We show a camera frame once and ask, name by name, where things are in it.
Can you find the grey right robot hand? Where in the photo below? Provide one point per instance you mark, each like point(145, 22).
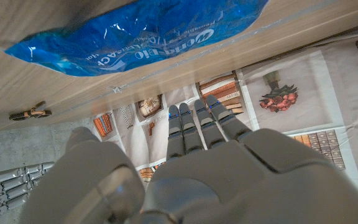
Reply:
point(11, 183)

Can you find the printed bookshelf backdrop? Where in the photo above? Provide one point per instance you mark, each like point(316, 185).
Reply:
point(306, 93)

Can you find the blue gel pad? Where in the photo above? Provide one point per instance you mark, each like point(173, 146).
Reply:
point(141, 37)

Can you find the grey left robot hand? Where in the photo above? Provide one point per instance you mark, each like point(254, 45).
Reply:
point(228, 180)

